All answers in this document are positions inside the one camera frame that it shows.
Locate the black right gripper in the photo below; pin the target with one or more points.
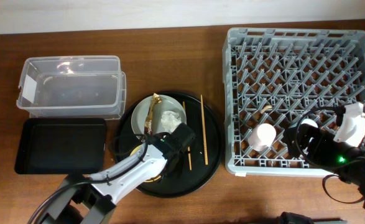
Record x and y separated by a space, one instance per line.
321 140

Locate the pink cup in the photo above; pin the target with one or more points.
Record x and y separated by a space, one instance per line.
261 137

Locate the blue cup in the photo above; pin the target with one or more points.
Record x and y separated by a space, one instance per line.
309 122

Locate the grey plate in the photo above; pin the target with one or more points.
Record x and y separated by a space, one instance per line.
168 105

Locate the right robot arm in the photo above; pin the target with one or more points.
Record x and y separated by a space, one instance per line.
353 170

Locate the round black tray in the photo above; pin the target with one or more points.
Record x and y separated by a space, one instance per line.
181 181

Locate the crumpled white napkin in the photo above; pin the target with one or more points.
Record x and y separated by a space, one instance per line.
170 120

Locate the brown snack wrapper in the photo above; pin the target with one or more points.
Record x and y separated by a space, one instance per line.
155 100

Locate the left wooden chopstick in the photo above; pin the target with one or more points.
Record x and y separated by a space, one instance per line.
188 149

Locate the black rectangular tray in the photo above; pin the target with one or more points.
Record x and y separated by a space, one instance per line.
61 146

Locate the grey dishwasher rack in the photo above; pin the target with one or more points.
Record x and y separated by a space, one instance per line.
294 70

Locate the wooden chopstick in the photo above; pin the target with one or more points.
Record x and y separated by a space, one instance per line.
188 149
203 130

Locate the yellow bowl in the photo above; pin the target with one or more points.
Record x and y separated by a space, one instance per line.
152 179

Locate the clear plastic bin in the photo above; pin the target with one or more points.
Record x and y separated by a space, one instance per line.
73 86

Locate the food scrap in rack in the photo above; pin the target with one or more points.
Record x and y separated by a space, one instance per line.
267 107

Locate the right wooden chopstick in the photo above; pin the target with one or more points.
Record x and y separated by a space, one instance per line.
203 130

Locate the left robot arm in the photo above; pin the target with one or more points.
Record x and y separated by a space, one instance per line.
93 199

